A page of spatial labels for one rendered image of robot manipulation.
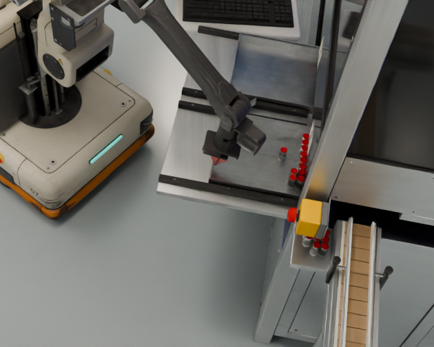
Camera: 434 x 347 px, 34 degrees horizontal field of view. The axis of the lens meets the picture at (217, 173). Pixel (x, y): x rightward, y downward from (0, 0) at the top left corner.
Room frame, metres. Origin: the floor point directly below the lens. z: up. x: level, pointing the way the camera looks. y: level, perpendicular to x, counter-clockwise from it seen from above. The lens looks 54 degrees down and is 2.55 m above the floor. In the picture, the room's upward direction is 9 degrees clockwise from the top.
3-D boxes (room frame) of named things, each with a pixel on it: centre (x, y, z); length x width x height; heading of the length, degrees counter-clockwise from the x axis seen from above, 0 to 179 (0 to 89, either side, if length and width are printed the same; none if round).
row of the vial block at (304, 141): (1.27, -0.24, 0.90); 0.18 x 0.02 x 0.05; 178
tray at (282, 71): (1.61, -0.17, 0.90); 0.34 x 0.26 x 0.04; 88
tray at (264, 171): (1.27, -0.15, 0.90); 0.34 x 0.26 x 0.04; 88
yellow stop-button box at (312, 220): (1.02, -0.26, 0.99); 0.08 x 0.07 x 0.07; 88
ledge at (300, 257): (1.00, -0.30, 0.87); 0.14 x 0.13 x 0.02; 88
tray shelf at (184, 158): (1.44, -0.09, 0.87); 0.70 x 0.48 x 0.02; 178
